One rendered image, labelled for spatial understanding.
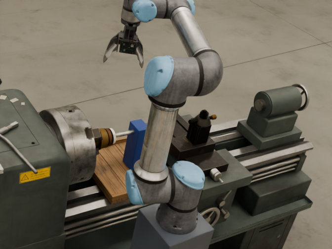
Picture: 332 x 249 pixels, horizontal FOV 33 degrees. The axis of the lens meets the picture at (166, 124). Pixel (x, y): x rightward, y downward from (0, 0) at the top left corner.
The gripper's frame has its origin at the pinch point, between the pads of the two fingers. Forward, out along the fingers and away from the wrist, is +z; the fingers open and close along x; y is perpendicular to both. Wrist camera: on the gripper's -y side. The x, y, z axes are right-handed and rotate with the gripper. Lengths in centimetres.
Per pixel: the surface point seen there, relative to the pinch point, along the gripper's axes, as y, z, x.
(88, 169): 21.4, 36.6, -7.6
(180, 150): -5, 42, 32
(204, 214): 6, 67, 48
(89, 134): 15.2, 24.3, -9.1
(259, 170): -29, 65, 80
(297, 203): -35, 89, 111
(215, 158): -10, 46, 50
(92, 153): 19.6, 30.0, -6.8
